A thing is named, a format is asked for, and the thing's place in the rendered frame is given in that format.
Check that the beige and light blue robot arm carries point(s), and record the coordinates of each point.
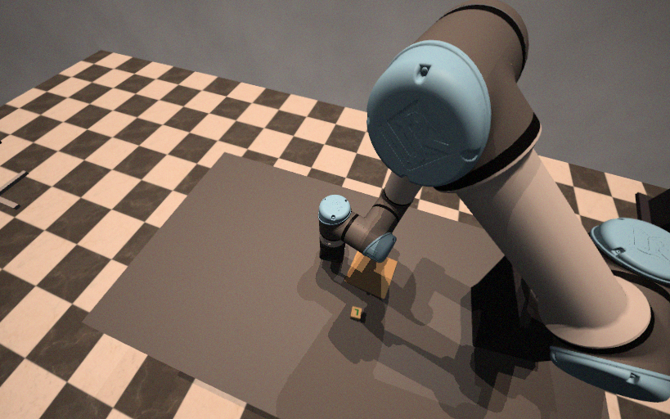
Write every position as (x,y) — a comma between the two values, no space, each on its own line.
(430,115)

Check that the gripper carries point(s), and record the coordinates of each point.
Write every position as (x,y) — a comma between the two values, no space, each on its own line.
(331,250)

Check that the orange flat mat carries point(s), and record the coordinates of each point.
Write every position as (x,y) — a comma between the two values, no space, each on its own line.
(371,276)

